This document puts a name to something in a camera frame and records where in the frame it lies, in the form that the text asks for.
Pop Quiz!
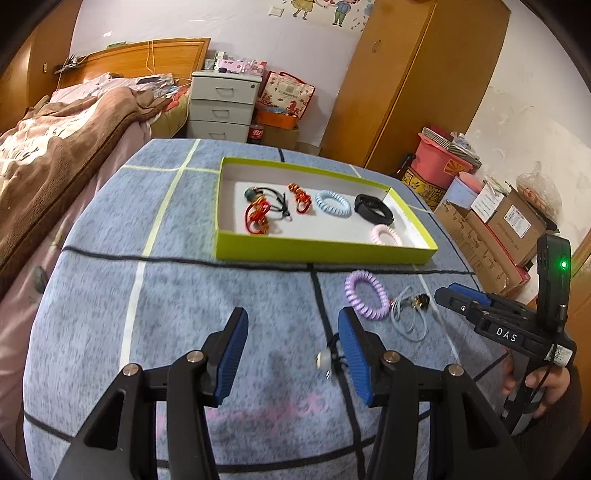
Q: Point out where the power strip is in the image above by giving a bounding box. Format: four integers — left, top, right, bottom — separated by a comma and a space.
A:
53, 54, 88, 75

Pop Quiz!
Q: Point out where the long brown cardboard box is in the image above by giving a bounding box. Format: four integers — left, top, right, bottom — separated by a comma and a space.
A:
434, 200, 532, 296

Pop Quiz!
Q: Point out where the pink bedsheet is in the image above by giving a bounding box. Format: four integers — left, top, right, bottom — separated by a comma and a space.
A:
0, 124, 153, 444

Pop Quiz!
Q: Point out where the brown cardboard box white label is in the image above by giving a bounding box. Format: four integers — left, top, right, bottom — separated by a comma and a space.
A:
487, 189, 561, 266

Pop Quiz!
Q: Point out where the large wooden wardrobe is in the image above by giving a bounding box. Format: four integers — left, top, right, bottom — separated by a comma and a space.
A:
320, 0, 511, 181

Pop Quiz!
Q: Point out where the purple coil hair tie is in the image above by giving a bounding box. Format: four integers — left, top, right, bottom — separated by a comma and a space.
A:
345, 270, 391, 321

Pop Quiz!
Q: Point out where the striped flat box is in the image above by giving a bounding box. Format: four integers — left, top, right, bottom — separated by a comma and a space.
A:
419, 127, 483, 169

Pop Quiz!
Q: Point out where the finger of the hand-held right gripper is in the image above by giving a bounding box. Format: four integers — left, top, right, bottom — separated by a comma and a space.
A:
434, 287, 491, 324
448, 282, 533, 315

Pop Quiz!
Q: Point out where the grey hair tie black ornament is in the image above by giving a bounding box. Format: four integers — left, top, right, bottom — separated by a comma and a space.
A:
390, 286, 432, 342

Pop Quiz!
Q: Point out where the blue coil hair tie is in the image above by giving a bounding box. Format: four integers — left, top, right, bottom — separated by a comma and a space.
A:
315, 190, 348, 215

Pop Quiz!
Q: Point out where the wooden bed headboard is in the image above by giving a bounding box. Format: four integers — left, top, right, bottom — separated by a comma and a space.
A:
55, 38, 212, 88

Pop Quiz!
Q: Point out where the green cardboard box tray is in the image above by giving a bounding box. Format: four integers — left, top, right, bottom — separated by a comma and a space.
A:
215, 157, 438, 265

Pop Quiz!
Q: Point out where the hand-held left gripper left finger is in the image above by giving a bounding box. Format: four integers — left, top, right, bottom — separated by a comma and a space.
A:
53, 307, 250, 480

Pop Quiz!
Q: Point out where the person's right hand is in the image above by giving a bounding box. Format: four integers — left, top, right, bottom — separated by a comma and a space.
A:
502, 356, 575, 418

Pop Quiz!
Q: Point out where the small wooden wardrobe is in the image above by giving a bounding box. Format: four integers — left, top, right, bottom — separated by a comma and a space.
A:
0, 0, 81, 134

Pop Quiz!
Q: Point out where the blue checked bedsheet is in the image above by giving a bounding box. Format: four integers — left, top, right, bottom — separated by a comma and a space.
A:
23, 137, 509, 480

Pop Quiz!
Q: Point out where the pink floral box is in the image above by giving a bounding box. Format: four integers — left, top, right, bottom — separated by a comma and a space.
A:
215, 58, 269, 77

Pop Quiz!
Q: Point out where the pink plastic bucket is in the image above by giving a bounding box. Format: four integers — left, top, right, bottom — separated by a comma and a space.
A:
411, 134, 478, 190

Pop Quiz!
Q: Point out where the black hair tie beige bead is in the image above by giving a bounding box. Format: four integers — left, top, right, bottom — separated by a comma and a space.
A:
315, 335, 352, 379

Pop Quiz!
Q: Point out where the red knotted bracelet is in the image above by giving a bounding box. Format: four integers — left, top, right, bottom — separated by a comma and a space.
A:
287, 182, 311, 214

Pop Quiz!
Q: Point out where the grey three-drawer nightstand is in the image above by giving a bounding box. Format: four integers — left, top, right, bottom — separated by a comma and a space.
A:
186, 70, 262, 143

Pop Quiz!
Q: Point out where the yellow patterned box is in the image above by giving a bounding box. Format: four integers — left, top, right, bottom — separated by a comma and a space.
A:
402, 166, 448, 210

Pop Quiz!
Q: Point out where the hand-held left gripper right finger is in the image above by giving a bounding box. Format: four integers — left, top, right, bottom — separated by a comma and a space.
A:
337, 307, 532, 480

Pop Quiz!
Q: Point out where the pink coil hair tie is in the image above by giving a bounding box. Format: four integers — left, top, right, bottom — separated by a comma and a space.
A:
370, 224, 402, 247

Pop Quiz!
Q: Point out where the orange box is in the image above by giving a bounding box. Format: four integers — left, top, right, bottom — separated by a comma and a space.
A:
256, 108, 298, 130

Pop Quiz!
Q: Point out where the clear plastic bag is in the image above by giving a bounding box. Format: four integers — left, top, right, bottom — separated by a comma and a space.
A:
516, 161, 561, 217

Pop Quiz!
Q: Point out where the black wide band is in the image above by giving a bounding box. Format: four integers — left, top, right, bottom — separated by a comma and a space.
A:
353, 194, 395, 226

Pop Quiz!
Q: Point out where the white labelled box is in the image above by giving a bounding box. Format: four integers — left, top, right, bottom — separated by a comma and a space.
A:
445, 175, 506, 222

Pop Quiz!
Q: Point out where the red bracelet with bear charm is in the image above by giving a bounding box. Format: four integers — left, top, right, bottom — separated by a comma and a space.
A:
244, 198, 273, 235

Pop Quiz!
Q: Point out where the cartoon couple wall sticker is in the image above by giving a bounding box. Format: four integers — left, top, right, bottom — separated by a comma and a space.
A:
281, 0, 377, 31

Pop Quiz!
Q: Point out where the red patterned gift bag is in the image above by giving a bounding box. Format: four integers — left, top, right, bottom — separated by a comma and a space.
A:
256, 71, 316, 120

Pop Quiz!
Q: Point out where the black hair tie teal ball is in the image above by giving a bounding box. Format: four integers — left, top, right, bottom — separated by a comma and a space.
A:
244, 185, 294, 221

